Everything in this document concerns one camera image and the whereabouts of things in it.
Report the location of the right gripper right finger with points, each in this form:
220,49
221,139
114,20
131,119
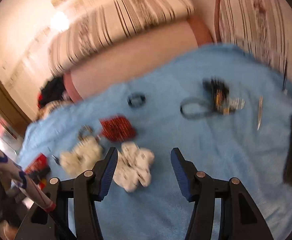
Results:
240,218

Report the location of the black hair claw clip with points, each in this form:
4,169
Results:
219,91

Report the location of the red cardboard box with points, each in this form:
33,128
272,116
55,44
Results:
38,170

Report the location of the red polka dot scrunchie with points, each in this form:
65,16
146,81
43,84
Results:
117,128

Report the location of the pink bolster cushion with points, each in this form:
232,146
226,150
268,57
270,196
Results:
135,57

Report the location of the blue fleece blanket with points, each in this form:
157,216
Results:
222,146

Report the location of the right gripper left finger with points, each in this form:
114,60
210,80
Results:
66,209

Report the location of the black elastic with pearls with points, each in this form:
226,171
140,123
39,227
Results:
195,109

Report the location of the silver tweezers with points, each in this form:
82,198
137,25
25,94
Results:
260,110

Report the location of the black and red clothes pile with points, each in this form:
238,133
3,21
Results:
52,91

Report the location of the right striped cushion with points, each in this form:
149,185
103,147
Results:
262,28

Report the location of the patterned sleeve forearm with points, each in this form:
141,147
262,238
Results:
25,183

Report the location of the white dotted scrunchie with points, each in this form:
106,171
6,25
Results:
133,167

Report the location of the striped floral cushion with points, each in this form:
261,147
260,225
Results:
110,24

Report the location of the cream organza scrunchie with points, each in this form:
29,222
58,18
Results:
85,154

